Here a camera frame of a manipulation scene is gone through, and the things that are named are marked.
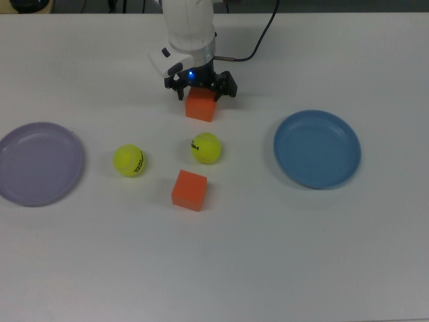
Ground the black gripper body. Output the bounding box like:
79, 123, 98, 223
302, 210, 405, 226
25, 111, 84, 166
176, 60, 222, 91

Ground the yellow tennis ball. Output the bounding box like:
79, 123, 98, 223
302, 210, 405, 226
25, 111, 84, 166
113, 144, 147, 178
190, 131, 223, 165

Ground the black round object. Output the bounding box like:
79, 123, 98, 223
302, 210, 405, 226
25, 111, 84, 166
9, 0, 51, 13

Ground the orange cube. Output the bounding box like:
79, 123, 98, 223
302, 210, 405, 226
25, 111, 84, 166
185, 87, 217, 122
170, 169, 208, 213

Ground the blue plate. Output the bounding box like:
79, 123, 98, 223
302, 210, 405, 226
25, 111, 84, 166
273, 109, 362, 191

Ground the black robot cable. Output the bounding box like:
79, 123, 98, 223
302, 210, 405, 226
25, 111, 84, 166
213, 0, 281, 63

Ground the purple plate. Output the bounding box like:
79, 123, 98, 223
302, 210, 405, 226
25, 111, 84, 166
0, 121, 86, 207

